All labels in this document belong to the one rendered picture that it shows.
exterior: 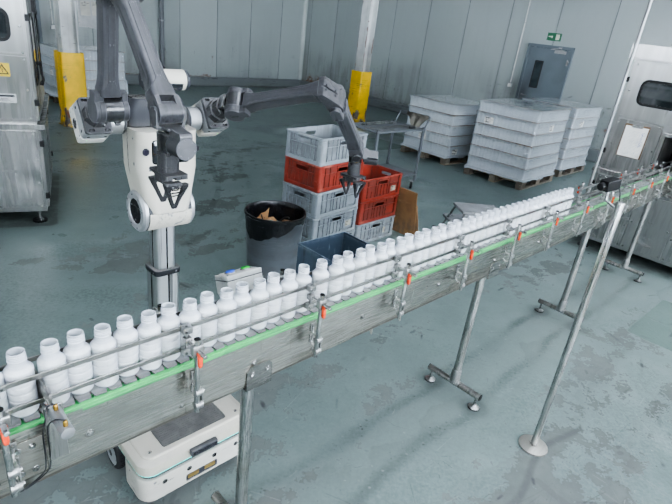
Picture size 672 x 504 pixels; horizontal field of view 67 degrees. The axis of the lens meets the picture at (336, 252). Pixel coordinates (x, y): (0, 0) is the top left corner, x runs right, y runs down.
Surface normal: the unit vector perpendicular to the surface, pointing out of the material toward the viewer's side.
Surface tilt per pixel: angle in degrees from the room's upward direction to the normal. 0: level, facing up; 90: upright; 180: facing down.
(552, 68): 90
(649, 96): 90
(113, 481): 0
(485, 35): 90
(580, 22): 90
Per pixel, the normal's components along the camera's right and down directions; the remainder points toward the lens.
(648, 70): -0.71, 0.21
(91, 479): 0.11, -0.91
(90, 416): 0.69, 0.37
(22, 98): 0.43, 0.41
